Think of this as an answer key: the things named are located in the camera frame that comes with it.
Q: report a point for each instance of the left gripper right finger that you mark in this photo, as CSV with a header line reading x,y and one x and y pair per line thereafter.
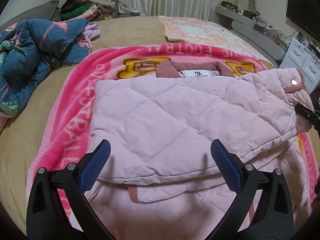
x,y
262,207

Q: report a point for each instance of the pile of folded clothes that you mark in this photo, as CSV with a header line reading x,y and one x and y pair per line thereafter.
x,y
91,10

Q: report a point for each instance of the pink football fleece blanket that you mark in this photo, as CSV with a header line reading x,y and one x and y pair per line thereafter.
x,y
67,135

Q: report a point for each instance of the grey cluttered shelf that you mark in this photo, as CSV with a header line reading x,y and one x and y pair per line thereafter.
x,y
244,28

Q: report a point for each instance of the pink quilted jacket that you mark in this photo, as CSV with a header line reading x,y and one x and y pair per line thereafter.
x,y
160,181

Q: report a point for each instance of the black wall television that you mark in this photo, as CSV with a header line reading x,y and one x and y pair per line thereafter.
x,y
305,15

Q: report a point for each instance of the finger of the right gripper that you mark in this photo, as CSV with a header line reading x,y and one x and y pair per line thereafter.
x,y
312,116

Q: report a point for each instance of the pink checkered kitty blanket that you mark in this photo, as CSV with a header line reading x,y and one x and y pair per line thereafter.
x,y
195,31

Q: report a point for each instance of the tan bed sheet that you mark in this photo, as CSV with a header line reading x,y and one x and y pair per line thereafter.
x,y
22,135

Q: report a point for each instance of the white drawer chest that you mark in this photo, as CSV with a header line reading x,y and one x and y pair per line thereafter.
x,y
300,57

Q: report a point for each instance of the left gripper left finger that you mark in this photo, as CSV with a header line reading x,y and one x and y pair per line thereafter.
x,y
46,216

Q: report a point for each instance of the grey bed headboard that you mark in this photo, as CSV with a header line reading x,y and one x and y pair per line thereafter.
x,y
47,11

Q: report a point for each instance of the blue flamingo print duvet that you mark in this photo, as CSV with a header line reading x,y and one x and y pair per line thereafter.
x,y
31,49

